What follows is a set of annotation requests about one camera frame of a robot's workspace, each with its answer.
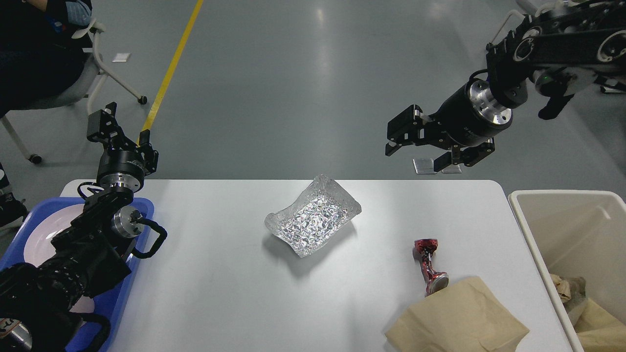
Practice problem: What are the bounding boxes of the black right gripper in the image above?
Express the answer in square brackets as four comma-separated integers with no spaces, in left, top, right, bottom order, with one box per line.
[385,79,514,172]

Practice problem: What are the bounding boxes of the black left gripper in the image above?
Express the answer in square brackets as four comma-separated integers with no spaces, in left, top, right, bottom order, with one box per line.
[87,102,159,192]

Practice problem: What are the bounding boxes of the pink plate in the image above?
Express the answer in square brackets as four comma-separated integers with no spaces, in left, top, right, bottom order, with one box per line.
[23,204,83,266]

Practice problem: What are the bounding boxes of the crushed red soda can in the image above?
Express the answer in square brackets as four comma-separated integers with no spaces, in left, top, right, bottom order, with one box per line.
[413,238,449,297]

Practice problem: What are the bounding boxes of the brown paper bag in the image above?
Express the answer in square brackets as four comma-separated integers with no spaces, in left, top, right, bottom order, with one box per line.
[573,298,626,352]
[385,277,530,352]

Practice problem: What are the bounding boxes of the brown paper ball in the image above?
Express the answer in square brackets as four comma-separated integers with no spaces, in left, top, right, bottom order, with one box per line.
[550,274,586,304]

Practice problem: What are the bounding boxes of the foil tray with paper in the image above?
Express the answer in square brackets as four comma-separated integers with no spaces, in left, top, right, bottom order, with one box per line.
[560,278,588,326]

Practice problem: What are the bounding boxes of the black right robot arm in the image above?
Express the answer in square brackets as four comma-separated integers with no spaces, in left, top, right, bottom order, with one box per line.
[385,0,626,173]

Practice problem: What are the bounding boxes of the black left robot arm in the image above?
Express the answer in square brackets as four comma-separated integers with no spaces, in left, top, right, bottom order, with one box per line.
[0,102,167,352]

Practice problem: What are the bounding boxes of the silver floor outlet plates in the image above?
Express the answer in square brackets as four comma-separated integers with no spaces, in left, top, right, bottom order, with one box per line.
[413,158,462,175]

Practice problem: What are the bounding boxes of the grey office chair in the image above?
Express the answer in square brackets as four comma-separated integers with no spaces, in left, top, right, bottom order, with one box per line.
[0,20,148,165]

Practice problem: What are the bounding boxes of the white floor tag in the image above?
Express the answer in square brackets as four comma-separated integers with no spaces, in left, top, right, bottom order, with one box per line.
[112,53,131,63]

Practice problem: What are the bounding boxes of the person in black clothes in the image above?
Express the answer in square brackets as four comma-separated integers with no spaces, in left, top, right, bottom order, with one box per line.
[0,0,93,230]

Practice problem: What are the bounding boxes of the grey chair in background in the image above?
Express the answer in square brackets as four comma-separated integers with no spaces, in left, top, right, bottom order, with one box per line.
[489,0,606,44]

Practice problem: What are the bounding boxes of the beige plastic bin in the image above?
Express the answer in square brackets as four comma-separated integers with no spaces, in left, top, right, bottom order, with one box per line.
[508,190,626,352]

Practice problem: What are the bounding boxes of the white object at right edge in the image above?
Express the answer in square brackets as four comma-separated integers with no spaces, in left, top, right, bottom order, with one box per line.
[601,86,626,94]

